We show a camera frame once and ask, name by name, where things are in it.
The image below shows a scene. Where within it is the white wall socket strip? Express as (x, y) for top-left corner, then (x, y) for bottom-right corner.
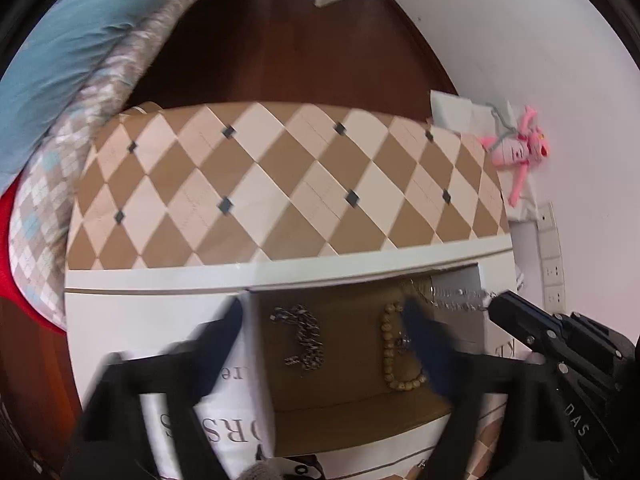
(534, 202), (567, 312)

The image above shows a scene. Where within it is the dark braided chain bracelet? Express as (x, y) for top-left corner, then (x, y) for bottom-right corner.
(270, 303), (325, 372)

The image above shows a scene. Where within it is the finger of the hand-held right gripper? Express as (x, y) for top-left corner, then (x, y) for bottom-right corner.
(500, 290), (569, 337)
(487, 296), (562, 357)

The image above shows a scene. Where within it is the white box with brown lining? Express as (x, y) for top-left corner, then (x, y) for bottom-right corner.
(150, 264), (517, 480)

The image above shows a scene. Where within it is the white cabinet with checkered top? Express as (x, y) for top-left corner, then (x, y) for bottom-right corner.
(63, 101), (517, 480)

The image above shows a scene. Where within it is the red cloth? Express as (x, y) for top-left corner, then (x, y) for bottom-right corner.
(0, 178), (68, 333)

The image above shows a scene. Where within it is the white paper bag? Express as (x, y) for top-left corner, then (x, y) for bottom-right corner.
(429, 89), (522, 147)

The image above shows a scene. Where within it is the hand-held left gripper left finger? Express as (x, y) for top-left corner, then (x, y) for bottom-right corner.
(61, 300), (247, 480)

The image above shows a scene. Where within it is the pink plush toy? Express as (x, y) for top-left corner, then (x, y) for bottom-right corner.
(481, 105), (549, 207)

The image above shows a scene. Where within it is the silver chain necklace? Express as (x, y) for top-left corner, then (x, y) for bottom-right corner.
(409, 279), (499, 314)

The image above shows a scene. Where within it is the blue quilt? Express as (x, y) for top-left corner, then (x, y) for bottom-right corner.
(0, 0), (221, 192)

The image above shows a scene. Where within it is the wooden bead bracelet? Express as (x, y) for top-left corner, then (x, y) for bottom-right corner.
(378, 301), (431, 392)

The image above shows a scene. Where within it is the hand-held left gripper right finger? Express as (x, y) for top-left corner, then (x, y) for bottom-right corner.
(401, 299), (587, 480)

